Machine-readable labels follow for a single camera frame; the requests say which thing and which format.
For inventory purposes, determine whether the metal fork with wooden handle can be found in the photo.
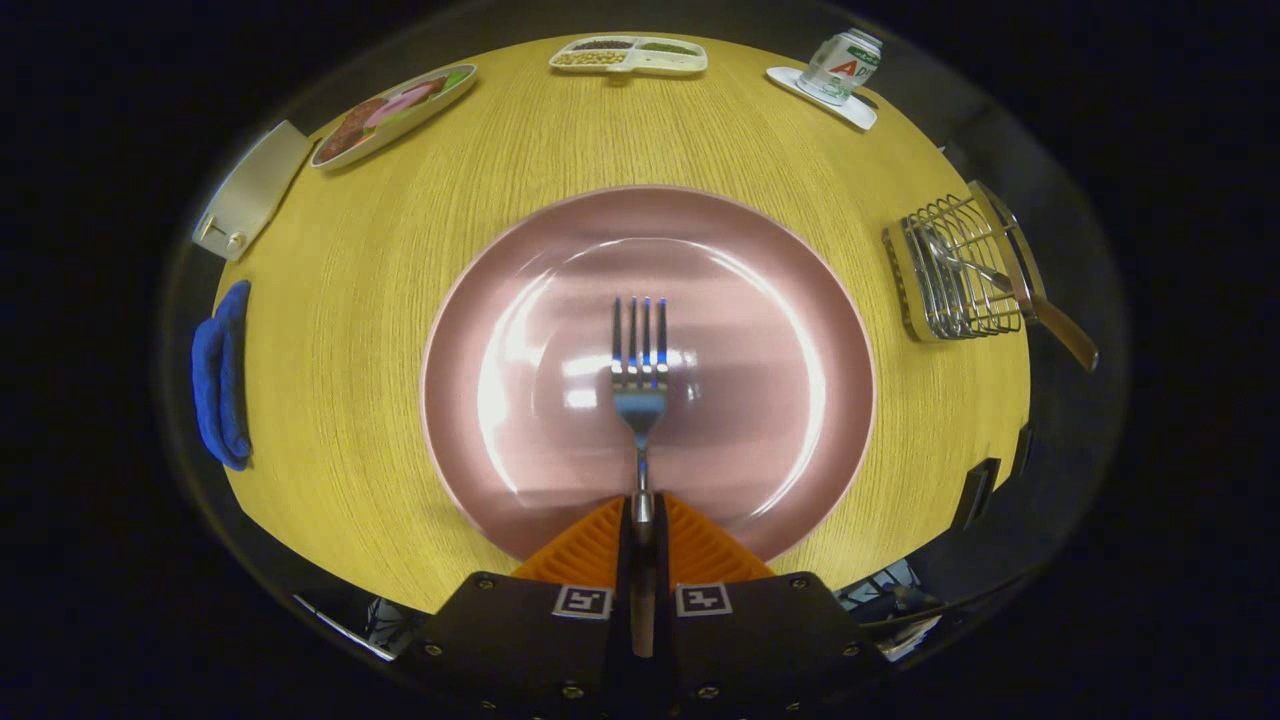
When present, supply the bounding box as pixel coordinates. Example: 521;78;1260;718
611;296;669;656

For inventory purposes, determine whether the brown steak piece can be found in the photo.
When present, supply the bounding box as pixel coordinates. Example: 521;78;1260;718
318;97;386;161

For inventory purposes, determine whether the pink round plate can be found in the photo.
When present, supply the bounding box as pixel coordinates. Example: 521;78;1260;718
421;185;877;563

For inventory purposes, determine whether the white square coaster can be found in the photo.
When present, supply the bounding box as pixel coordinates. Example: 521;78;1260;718
766;66;879;132

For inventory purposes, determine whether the white divided grain dish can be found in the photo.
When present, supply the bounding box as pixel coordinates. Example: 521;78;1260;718
548;35;709;77

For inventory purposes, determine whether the metal spoon with wooden handle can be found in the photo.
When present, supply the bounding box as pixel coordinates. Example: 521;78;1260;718
925;235;1101;373

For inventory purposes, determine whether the white drink bottle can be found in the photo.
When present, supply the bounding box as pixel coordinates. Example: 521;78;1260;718
797;28;884;106

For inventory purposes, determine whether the blue cloth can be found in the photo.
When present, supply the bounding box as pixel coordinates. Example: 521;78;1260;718
191;280;253;472

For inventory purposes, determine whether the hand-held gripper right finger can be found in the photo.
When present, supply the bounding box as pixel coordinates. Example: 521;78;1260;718
640;493;891;720

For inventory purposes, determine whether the pink round food slice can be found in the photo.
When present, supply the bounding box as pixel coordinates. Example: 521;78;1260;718
365;85;441;126

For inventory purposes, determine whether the round plate of food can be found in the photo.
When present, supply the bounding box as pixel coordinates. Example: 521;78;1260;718
309;64;479;171

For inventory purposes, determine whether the metal wire cutlery basket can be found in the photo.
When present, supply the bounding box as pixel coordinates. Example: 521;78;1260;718
882;180;1046;344

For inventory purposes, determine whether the white toaster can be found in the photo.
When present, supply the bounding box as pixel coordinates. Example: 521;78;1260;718
192;120;313;263

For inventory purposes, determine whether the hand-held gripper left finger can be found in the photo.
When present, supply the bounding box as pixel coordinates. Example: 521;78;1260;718
420;495;641;720

